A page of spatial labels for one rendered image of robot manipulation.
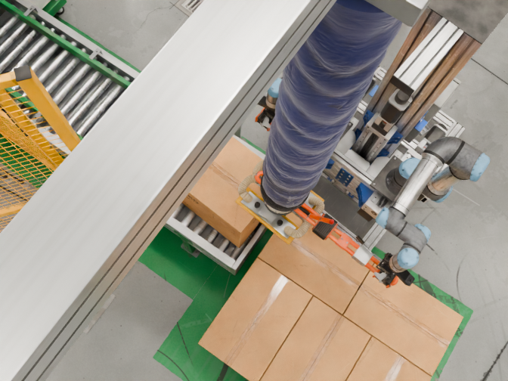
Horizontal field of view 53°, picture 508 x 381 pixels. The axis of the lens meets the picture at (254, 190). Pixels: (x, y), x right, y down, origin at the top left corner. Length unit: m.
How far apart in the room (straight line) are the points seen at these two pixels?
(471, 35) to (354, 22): 1.03
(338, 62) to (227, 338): 2.11
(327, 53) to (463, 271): 2.98
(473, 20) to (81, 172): 1.73
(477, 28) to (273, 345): 1.92
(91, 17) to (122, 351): 2.61
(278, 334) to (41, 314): 2.55
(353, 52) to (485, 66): 3.57
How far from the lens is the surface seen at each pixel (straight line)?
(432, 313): 3.23
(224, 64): 0.57
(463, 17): 2.07
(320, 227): 2.36
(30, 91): 1.83
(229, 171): 2.75
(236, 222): 2.66
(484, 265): 4.02
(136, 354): 3.58
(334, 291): 3.07
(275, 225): 2.46
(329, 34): 1.11
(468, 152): 2.22
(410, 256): 2.08
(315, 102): 1.33
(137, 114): 0.55
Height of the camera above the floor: 3.53
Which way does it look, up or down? 72 degrees down
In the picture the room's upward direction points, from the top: 9 degrees clockwise
